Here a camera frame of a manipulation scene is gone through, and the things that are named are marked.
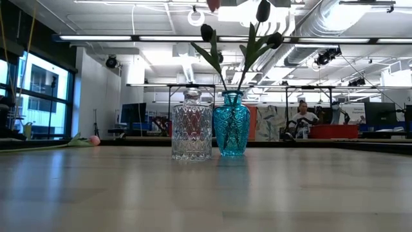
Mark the clear glass vase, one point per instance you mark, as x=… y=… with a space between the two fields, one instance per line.
x=191 y=129

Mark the black tulip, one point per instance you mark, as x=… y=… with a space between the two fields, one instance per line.
x=206 y=32
x=263 y=10
x=275 y=40

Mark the pink tulip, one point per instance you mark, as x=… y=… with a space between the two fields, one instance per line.
x=94 y=140
x=213 y=4

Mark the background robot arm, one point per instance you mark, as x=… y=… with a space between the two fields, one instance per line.
x=336 y=111

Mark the blue glass vase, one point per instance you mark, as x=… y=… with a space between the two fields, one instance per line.
x=231 y=129

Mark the black metal rack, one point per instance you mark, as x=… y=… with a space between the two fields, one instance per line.
x=193 y=85

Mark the orange panel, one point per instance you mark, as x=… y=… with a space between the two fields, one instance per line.
x=253 y=122

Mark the black computer monitor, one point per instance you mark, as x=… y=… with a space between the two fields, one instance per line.
x=133 y=112
x=380 y=112

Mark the person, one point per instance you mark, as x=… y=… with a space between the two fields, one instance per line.
x=302 y=119

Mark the long ceiling light bar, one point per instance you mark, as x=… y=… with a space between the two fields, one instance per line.
x=136 y=38

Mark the black ceiling spotlight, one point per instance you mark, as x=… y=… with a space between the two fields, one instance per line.
x=325 y=57
x=357 y=82
x=111 y=62

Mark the small black tripod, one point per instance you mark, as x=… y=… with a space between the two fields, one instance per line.
x=95 y=124

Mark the red plastic bin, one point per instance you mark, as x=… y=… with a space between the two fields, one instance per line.
x=334 y=131

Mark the black tripod stand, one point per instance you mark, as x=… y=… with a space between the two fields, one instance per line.
x=51 y=106

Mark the large window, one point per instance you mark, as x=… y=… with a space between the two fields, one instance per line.
x=42 y=90

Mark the painted wall panel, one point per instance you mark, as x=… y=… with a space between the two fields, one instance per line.
x=270 y=122

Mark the silver ventilation duct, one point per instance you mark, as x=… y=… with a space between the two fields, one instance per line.
x=315 y=32

